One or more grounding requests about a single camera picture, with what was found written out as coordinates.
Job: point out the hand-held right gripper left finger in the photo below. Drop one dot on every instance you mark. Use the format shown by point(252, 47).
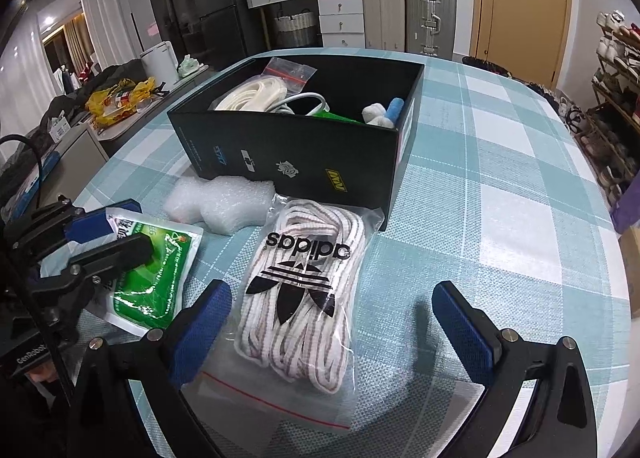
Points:
point(200, 338)

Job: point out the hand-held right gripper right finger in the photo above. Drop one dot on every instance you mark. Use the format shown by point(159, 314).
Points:
point(465, 333)

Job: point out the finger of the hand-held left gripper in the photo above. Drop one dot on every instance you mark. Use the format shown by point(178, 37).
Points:
point(130, 253)
point(95, 225)

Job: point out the green white packet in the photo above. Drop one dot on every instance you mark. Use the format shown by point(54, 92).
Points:
point(150, 283)
point(330, 116)

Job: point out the bag of striped laces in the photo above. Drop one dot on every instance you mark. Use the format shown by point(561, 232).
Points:
point(300, 328)

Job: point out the black cardboard box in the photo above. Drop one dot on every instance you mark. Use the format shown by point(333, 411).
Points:
point(300, 158)

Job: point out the bag of cream laces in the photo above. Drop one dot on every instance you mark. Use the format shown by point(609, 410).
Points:
point(250, 93)

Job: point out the white plush toy blue ear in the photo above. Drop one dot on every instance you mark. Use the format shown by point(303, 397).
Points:
point(375, 113)

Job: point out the person's left hand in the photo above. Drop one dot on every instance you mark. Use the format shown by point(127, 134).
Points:
point(45, 375)

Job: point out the grey low cabinet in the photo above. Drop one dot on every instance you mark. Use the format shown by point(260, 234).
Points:
point(100, 143)

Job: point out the white bubble wrap piece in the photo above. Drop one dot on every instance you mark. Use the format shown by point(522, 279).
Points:
point(220, 203)

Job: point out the yellow plastic bag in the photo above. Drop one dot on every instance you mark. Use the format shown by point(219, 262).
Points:
point(110, 98)

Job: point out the dark jacket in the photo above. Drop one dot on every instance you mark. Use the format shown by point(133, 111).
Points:
point(87, 85)

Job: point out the teal checked tablecloth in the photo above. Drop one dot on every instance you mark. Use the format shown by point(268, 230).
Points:
point(500, 188)

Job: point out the white bin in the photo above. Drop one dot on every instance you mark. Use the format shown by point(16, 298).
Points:
point(160, 63)

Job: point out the pale green tissue holder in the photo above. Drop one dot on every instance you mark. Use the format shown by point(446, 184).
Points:
point(192, 67)

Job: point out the brown cardboard box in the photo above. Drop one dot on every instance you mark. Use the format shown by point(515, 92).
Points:
point(631, 248)

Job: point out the pink sticky note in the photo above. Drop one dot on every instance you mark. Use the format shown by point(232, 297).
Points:
point(152, 29)

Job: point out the purple bag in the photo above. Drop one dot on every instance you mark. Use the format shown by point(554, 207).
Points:
point(627, 208)

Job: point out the white curtain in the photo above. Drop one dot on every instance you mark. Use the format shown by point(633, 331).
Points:
point(105, 13)

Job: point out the scattered loose shoes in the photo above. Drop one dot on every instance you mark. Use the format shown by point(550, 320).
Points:
point(555, 103)

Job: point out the wooden shoe rack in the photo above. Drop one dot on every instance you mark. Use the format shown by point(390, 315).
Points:
point(602, 90)

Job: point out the white grey woven basket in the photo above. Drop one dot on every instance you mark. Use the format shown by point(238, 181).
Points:
point(295, 28)

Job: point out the white drawer unit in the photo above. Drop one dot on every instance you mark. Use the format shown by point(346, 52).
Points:
point(340, 23)

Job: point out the silver suitcase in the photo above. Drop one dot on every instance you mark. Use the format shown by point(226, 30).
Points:
point(420, 18)

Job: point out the group of racked shoes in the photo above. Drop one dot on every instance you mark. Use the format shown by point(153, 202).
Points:
point(615, 48)

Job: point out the tan wooden door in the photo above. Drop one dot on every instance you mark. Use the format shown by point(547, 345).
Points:
point(520, 13)

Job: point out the beige suitcase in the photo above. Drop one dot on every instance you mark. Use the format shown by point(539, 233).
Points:
point(382, 13)

